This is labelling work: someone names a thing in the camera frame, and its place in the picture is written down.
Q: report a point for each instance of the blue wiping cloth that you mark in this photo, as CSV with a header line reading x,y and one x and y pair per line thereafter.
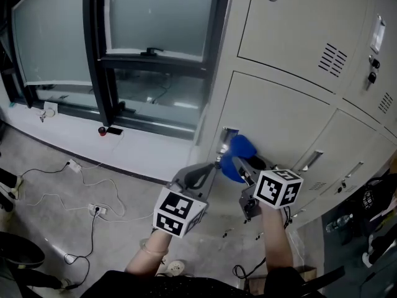
x,y
239,144

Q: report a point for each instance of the clear water bottle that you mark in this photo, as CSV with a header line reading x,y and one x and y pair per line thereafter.
x,y
339,223

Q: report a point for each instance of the black round stool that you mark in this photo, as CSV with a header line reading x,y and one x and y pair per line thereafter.
x,y
21,250

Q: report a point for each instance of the small red round object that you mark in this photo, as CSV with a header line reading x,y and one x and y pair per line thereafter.
x,y
102,131

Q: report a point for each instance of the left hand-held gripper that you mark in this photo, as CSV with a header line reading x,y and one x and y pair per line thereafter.
x,y
176,210

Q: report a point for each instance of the wooden pallet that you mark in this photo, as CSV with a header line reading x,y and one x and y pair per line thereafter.
x,y
305,272

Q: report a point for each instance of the black window frame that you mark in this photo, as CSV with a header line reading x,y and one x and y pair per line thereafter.
x,y
97,57

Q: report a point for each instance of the black printed tote bag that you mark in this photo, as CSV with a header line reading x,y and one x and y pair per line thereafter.
x,y
376,197

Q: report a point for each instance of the grey metal locker cabinet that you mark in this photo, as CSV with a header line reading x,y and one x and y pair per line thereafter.
x,y
310,17

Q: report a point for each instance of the person's right forearm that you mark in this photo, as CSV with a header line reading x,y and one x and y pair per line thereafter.
x,y
276,241

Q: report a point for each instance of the person's white shoe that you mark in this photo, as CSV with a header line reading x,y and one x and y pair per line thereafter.
x,y
176,267

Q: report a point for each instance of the person's left forearm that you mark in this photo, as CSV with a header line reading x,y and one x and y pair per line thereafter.
x,y
149,253

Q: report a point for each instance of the grey metal locker door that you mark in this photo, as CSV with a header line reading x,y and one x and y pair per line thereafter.
x,y
279,120

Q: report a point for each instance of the small frosted window panel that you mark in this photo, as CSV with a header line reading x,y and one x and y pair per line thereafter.
x,y
155,14

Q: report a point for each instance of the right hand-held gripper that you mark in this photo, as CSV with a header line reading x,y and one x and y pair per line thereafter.
x,y
276,188

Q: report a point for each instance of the black phone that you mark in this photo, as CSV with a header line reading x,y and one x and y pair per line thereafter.
x,y
114,131

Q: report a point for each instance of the white power strip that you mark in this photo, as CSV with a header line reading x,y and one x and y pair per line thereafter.
x,y
97,209
74,165

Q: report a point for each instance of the person's black top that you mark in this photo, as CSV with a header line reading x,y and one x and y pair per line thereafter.
x,y
155,286

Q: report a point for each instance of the large frosted window panel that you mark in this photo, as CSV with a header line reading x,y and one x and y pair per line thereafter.
x,y
52,36

